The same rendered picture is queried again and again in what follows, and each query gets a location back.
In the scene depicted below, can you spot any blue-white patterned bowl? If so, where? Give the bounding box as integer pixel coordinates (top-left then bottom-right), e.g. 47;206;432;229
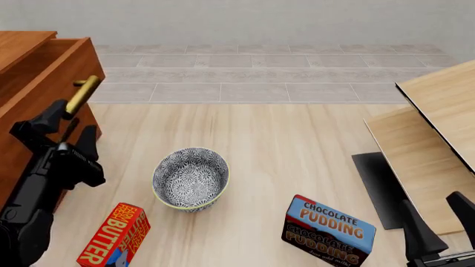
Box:
151;146;231;214

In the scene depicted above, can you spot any chocolate pudding box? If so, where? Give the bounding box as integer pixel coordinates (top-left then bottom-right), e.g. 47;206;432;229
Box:
280;194;378;267

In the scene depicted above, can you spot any red butter box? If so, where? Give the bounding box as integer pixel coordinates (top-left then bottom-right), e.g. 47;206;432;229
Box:
76;202;151;267

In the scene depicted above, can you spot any wooden cabinet drawer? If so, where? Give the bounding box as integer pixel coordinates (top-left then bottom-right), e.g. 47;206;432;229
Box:
0;36;107;131

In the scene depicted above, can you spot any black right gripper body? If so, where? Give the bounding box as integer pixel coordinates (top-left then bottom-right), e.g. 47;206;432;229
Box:
405;248;475;267

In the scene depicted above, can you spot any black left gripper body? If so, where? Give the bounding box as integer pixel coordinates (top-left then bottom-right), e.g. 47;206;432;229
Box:
35;138;107;191

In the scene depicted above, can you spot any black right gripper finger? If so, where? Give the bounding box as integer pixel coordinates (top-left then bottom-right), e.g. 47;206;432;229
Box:
445;191;475;234
399;198;450;261

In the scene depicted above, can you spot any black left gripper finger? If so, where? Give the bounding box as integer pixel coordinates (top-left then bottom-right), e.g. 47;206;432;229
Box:
75;125;100;162
9;99;68;142

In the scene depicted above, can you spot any wooden cabinet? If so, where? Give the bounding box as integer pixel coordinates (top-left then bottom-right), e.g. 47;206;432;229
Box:
0;30;107;214

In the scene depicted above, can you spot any pale wood panel furniture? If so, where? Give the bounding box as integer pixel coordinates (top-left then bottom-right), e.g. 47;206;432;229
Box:
363;59;475;236

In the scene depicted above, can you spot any brass drawer handle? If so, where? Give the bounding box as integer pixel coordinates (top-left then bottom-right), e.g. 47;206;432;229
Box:
65;74;102;116

